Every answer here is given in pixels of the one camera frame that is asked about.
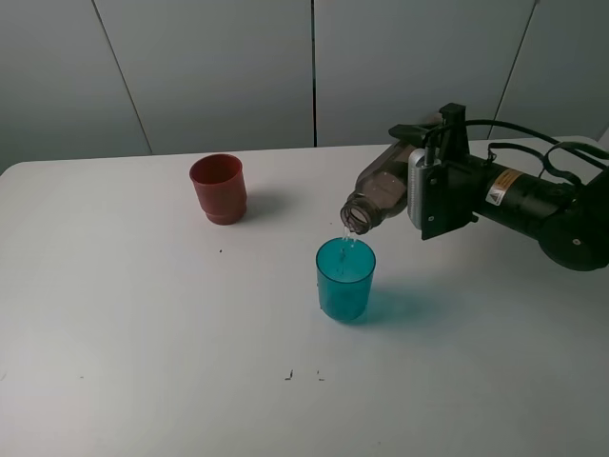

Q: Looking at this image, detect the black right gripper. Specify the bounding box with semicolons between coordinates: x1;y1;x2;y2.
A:
388;123;497;222

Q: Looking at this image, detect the brown transparent plastic bottle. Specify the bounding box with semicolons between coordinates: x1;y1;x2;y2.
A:
340;112;442;235

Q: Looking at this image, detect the teal transparent plastic cup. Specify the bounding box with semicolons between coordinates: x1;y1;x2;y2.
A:
315;238;377;322

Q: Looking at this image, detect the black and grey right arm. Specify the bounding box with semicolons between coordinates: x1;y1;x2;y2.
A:
389;123;608;271

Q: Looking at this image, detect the red plastic cup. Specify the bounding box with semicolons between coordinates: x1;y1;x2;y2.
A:
189;153;247;226

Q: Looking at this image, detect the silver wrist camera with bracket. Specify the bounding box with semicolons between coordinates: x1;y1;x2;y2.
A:
407;103;473;240

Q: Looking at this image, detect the black cable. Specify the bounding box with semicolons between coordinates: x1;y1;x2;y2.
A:
424;118;609;185

